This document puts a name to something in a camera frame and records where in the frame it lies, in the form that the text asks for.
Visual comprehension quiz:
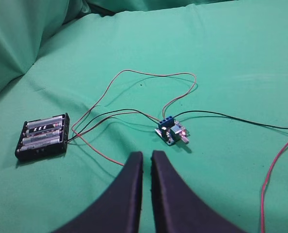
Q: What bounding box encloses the black patterned AA battery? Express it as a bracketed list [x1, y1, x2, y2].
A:
[25, 123, 62, 137]

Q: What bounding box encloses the blue motor controller board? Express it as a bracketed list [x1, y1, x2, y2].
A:
[155, 116, 189, 146]

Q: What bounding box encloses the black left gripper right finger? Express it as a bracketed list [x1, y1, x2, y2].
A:
[151, 150, 244, 233]

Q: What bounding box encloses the black turntable wire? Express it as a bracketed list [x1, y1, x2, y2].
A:
[174, 110, 288, 130]

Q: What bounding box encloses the green backdrop cloth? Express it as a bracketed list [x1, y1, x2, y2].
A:
[0, 0, 288, 102]

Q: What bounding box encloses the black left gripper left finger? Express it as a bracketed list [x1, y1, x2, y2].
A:
[55, 151, 143, 233]

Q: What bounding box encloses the silver aa battery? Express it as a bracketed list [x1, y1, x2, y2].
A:
[22, 136, 60, 146]
[27, 115, 63, 129]

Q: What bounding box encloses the silver AA battery top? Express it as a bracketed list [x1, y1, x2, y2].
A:
[27, 115, 63, 129]

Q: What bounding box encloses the black battery holder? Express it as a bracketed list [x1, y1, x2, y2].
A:
[15, 113, 70, 163]

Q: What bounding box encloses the red battery holder wire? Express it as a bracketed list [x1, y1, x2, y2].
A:
[71, 69, 198, 166]

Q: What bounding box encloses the red turntable wire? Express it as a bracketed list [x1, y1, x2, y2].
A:
[260, 132, 288, 233]

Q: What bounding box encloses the black battery holder wire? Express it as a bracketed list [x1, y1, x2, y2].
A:
[66, 108, 160, 142]

